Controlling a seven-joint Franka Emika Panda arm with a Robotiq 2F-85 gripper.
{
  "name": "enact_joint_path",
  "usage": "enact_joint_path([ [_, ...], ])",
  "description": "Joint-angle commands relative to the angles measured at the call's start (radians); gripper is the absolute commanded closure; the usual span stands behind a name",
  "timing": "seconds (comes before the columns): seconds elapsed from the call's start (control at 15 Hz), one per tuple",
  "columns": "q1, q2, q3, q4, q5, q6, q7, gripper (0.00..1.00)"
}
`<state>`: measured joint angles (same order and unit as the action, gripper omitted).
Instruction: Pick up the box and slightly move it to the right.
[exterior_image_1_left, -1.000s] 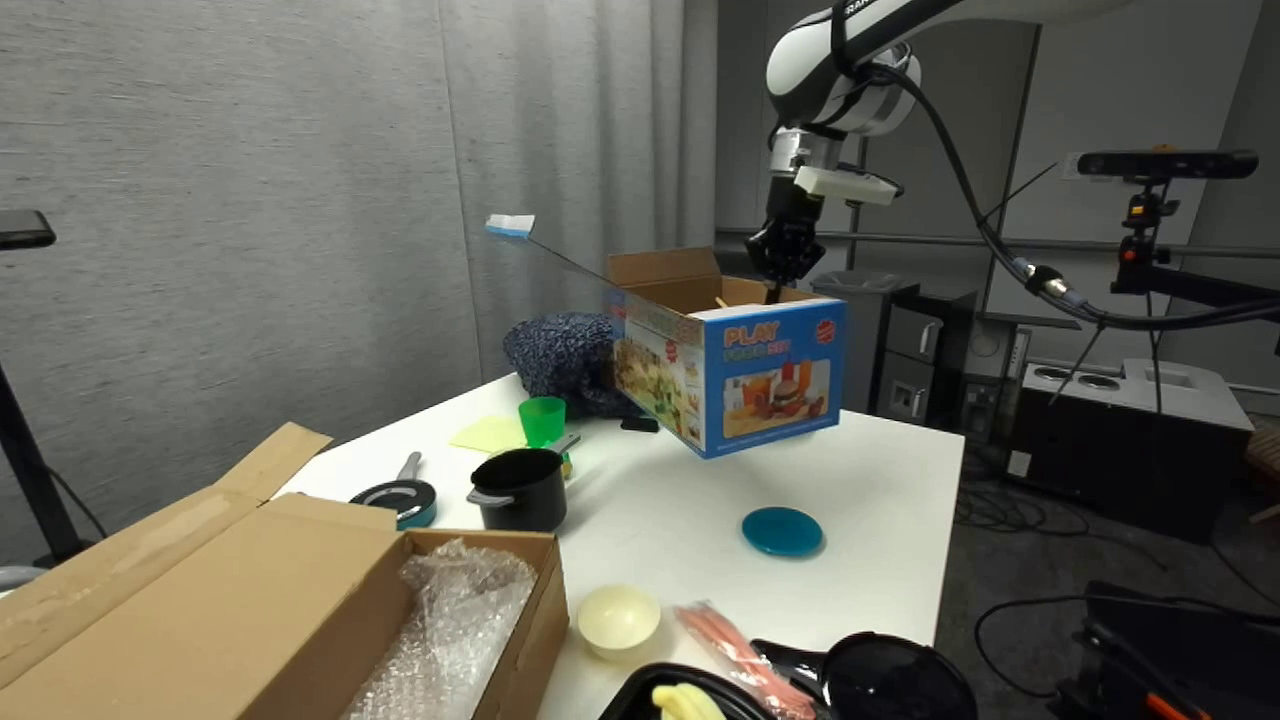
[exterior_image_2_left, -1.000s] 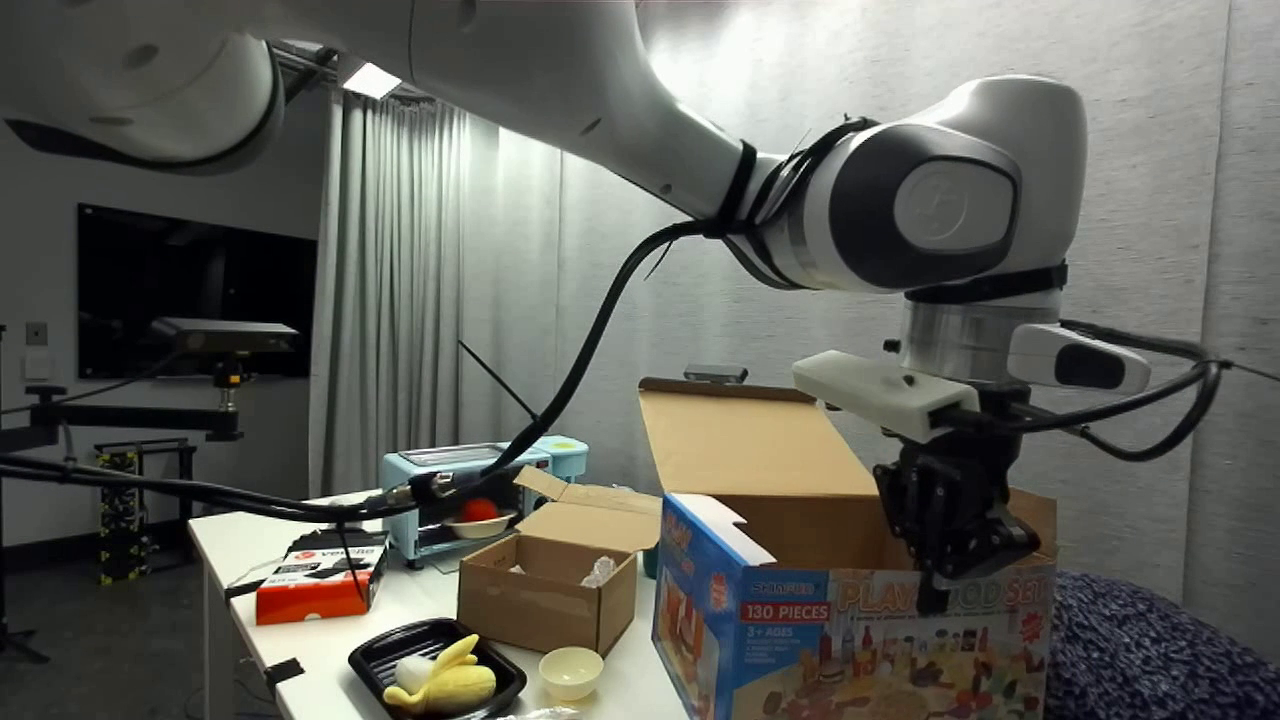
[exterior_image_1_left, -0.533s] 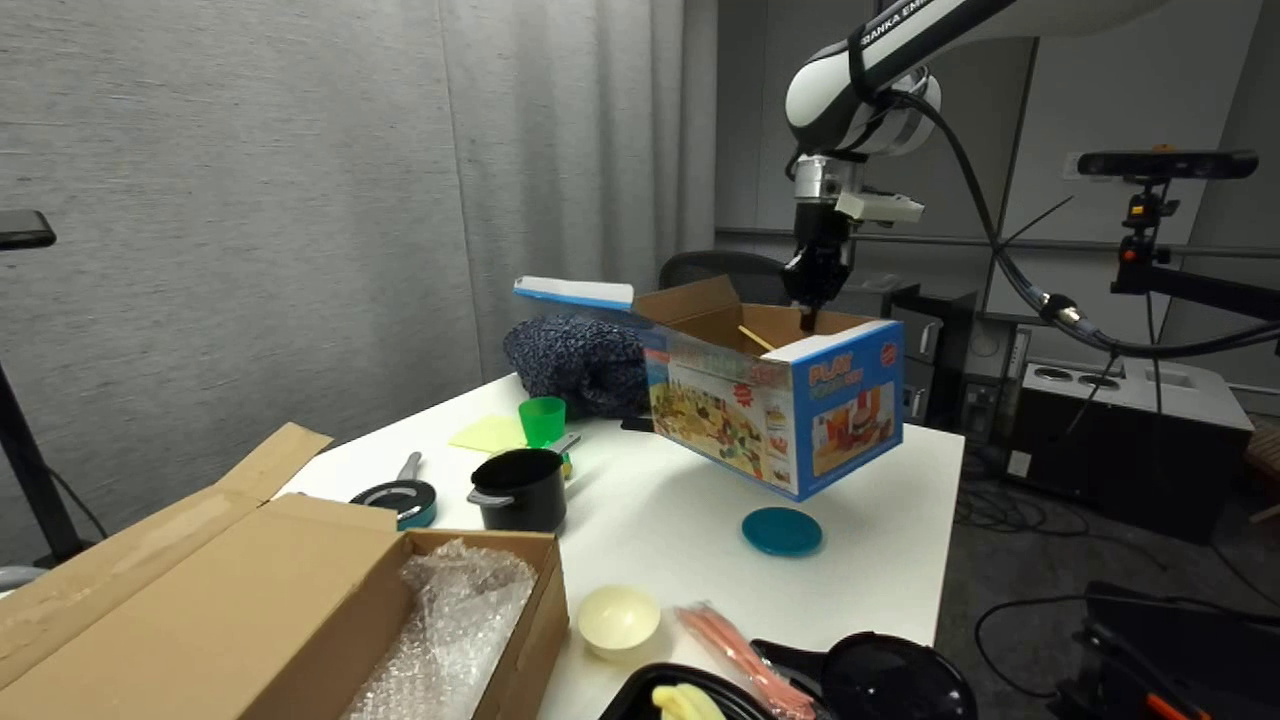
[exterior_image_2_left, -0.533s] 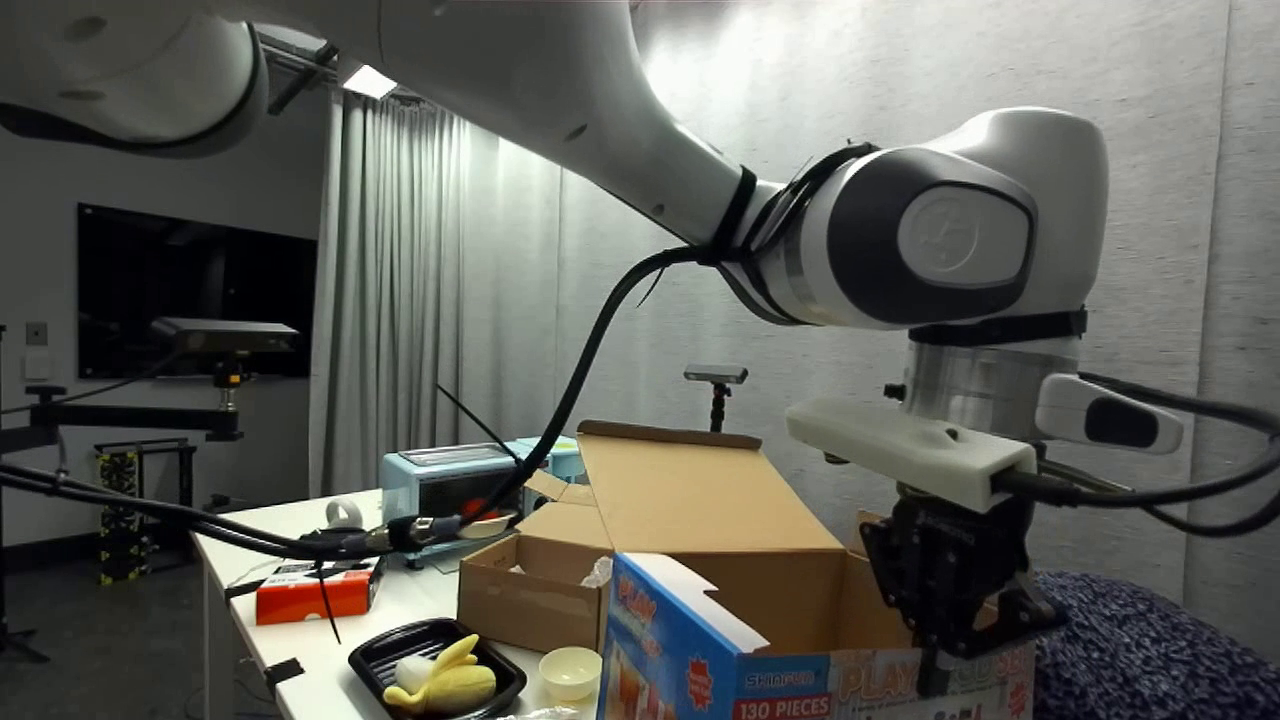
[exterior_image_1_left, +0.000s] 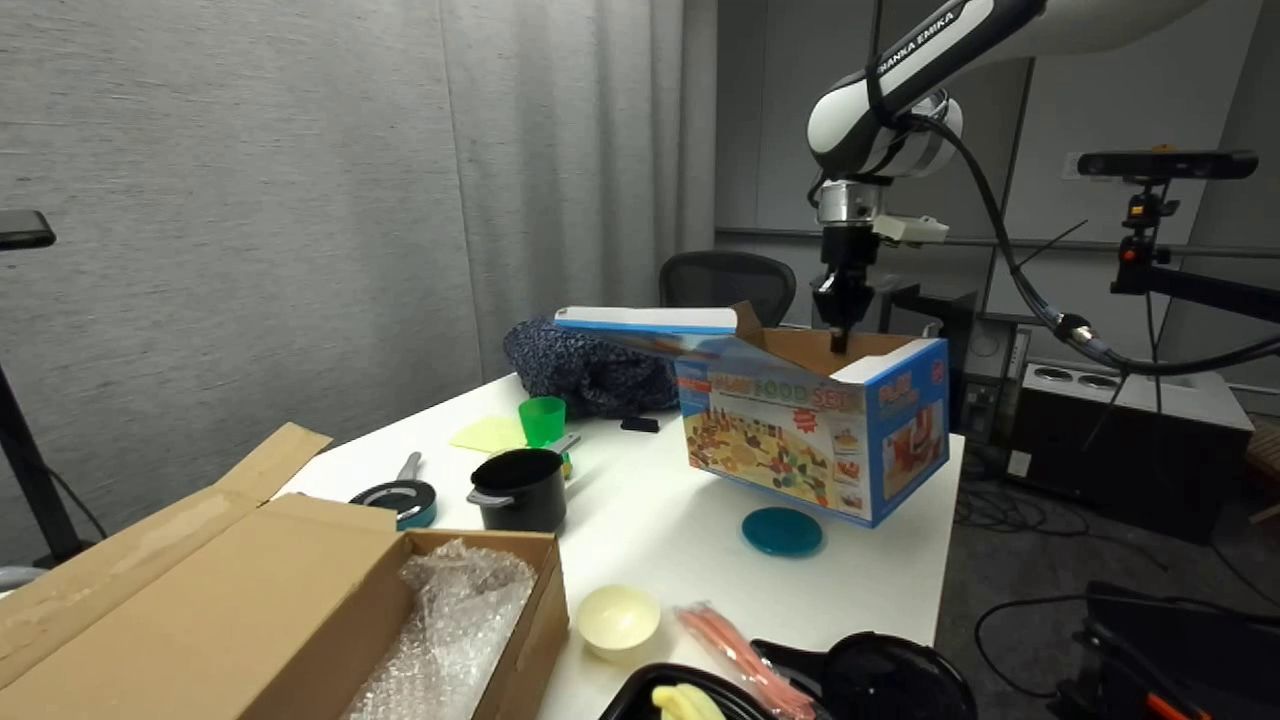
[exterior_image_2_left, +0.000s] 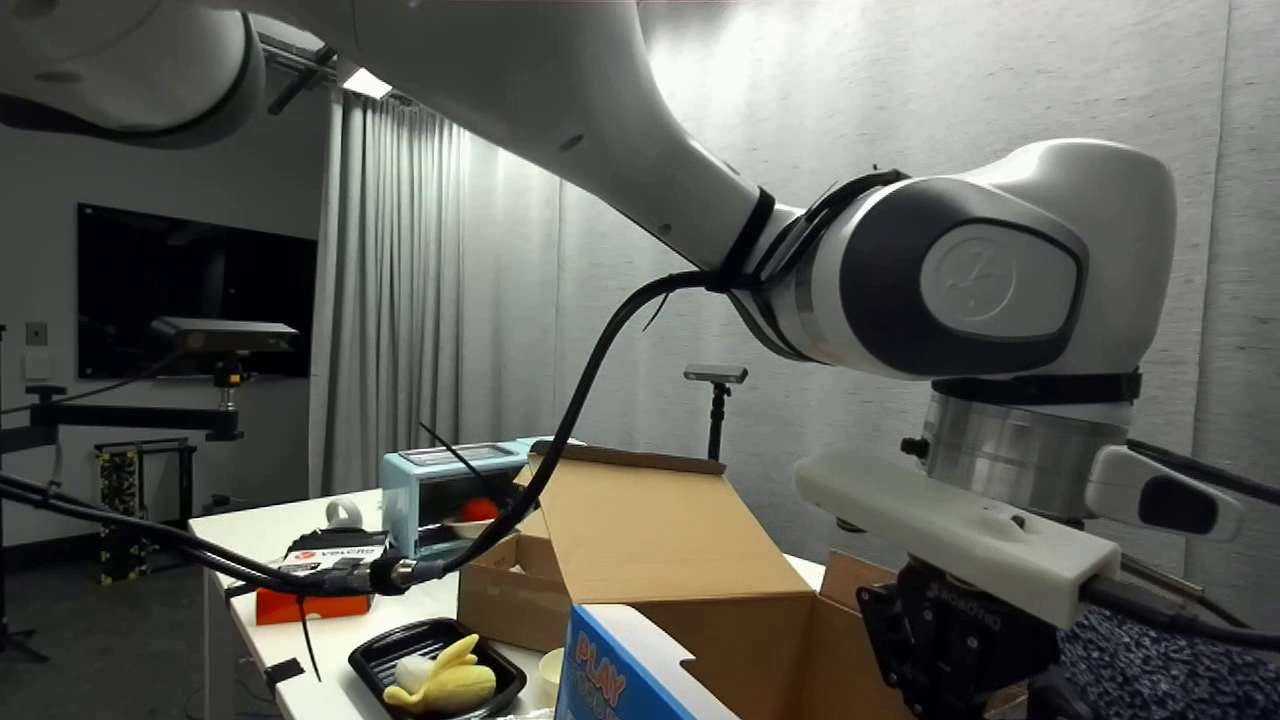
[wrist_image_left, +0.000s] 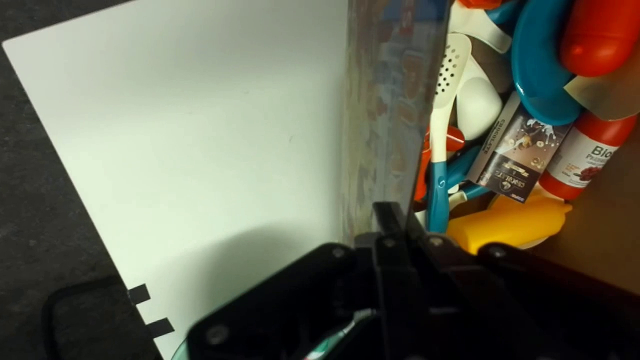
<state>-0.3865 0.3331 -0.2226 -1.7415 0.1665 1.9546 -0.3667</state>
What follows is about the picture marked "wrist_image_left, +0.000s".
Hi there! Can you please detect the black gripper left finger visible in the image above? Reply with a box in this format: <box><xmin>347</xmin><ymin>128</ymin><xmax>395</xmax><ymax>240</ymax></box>
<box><xmin>186</xmin><ymin>199</ymin><xmax>431</xmax><ymax>360</ymax></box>

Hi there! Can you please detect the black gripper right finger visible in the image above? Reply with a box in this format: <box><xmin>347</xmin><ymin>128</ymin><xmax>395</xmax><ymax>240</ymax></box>
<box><xmin>401</xmin><ymin>203</ymin><xmax>640</xmax><ymax>360</ymax></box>

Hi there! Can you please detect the blue printed toy cardboard box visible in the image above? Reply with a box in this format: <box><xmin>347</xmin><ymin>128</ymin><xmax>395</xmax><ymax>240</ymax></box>
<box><xmin>340</xmin><ymin>0</ymin><xmax>640</xmax><ymax>295</ymax></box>

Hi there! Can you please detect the yellow toy piece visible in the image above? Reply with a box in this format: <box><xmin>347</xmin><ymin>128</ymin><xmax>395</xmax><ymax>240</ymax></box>
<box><xmin>444</xmin><ymin>191</ymin><xmax>574</xmax><ymax>255</ymax></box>

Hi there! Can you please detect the printed paper booklet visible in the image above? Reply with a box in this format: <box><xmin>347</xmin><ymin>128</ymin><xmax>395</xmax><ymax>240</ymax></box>
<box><xmin>467</xmin><ymin>98</ymin><xmax>570</xmax><ymax>203</ymax></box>

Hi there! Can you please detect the red white toy bottle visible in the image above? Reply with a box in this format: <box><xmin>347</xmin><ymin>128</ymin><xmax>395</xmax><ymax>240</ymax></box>
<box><xmin>534</xmin><ymin>109</ymin><xmax>640</xmax><ymax>203</ymax></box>

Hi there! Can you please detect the white slotted toy spatula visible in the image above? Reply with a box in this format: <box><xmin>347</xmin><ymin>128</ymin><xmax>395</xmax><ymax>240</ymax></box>
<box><xmin>425</xmin><ymin>31</ymin><xmax>507</xmax><ymax>236</ymax></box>

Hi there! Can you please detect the red round toy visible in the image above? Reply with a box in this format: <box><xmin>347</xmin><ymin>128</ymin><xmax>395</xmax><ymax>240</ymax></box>
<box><xmin>558</xmin><ymin>0</ymin><xmax>640</xmax><ymax>79</ymax></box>

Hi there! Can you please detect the teal toy ring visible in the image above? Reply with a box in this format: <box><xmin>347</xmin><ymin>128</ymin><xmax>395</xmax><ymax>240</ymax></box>
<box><xmin>508</xmin><ymin>0</ymin><xmax>584</xmax><ymax>130</ymax></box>

